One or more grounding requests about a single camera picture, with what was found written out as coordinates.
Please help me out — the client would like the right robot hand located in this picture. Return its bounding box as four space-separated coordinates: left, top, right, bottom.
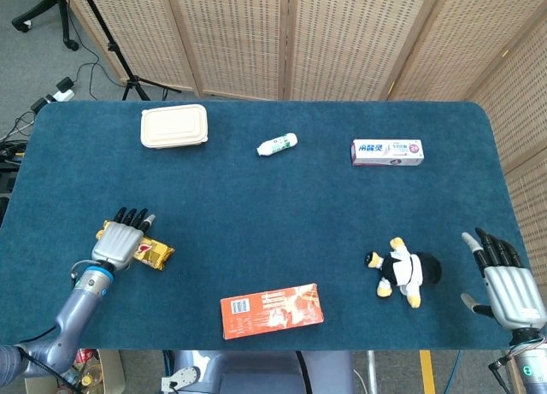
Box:
461 227 547 330

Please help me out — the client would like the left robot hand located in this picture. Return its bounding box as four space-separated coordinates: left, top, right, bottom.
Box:
91 207 157 272

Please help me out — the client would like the yellow snack pack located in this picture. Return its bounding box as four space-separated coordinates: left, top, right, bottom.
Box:
94 220 175 272

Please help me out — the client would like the penguin plush toy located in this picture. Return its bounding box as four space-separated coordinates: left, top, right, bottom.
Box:
364 236 444 309

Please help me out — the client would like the black equipment case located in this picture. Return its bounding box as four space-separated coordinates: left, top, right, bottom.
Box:
0 158 21 226

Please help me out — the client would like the beige lidded lunch box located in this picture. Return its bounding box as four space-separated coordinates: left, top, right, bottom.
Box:
139 103 209 150

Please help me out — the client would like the cardboard waste box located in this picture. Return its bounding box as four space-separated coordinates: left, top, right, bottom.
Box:
23 348 127 394

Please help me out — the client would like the blue table cloth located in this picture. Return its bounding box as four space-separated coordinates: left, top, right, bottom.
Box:
0 99 546 352

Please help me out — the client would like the yellow cap bottle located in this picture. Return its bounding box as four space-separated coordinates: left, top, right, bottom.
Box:
79 366 106 391

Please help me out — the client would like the white power strip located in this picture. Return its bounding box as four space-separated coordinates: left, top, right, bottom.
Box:
42 89 75 104

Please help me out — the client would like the metal table leg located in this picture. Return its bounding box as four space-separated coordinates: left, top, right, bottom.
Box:
366 350 379 394

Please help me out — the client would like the orange cardboard box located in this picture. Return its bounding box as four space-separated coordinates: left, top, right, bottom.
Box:
219 283 326 341

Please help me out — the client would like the small white bottle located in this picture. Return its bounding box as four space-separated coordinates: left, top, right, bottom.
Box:
256 132 299 158

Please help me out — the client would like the white toothpaste box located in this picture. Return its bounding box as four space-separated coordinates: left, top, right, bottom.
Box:
350 138 425 168

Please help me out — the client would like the grey robot torso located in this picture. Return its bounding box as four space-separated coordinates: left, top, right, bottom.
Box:
161 350 356 394

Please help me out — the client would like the black tripod stand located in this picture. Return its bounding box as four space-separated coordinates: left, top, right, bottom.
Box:
76 0 182 102

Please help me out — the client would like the black office chair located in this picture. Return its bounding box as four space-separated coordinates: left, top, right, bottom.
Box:
11 0 80 52

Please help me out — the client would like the black cable bundle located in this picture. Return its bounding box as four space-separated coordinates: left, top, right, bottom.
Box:
0 110 36 161

